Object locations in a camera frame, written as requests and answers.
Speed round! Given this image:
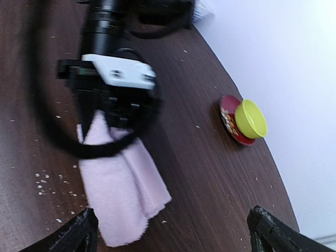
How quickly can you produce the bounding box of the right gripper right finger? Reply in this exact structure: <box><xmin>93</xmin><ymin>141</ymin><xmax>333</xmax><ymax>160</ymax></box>
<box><xmin>247</xmin><ymin>205</ymin><xmax>333</xmax><ymax>252</ymax></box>

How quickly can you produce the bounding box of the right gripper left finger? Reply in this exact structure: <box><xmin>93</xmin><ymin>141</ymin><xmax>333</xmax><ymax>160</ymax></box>
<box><xmin>21</xmin><ymin>207</ymin><xmax>98</xmax><ymax>252</ymax></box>

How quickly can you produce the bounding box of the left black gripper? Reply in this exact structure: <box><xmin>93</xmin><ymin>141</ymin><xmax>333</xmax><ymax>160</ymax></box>
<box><xmin>57</xmin><ymin>1</ymin><xmax>160</xmax><ymax>131</ymax></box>

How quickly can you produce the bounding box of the pink towel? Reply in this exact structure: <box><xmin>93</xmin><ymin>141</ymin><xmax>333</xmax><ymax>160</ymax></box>
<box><xmin>76</xmin><ymin>110</ymin><xmax>173</xmax><ymax>248</ymax></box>

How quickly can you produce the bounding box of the green plastic bowl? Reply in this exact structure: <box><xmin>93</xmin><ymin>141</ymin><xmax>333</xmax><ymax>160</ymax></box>
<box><xmin>234</xmin><ymin>99</ymin><xmax>268</xmax><ymax>139</ymax></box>

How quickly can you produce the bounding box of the red floral plate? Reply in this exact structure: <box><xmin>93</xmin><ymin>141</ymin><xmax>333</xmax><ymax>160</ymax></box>
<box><xmin>219</xmin><ymin>95</ymin><xmax>255</xmax><ymax>146</ymax></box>

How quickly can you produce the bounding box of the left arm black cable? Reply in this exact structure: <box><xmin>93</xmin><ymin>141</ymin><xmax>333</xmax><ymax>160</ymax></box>
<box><xmin>26</xmin><ymin>0</ymin><xmax>200</xmax><ymax>161</ymax></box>

